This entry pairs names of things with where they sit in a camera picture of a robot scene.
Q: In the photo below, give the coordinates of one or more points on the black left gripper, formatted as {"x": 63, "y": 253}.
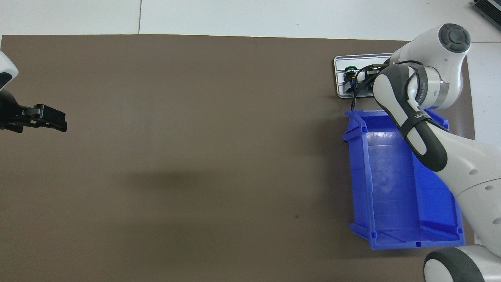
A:
{"x": 9, "y": 111}

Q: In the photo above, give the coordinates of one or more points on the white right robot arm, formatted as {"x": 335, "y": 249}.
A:
{"x": 469, "y": 164}

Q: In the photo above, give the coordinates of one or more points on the brown table mat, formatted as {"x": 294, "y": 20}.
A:
{"x": 195, "y": 137}

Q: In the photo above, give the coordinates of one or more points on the grey metal tray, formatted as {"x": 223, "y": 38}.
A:
{"x": 340, "y": 78}

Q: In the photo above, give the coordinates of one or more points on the blue plastic storage bin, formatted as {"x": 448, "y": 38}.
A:
{"x": 387, "y": 196}

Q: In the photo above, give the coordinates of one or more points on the black finned device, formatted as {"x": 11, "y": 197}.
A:
{"x": 489, "y": 8}

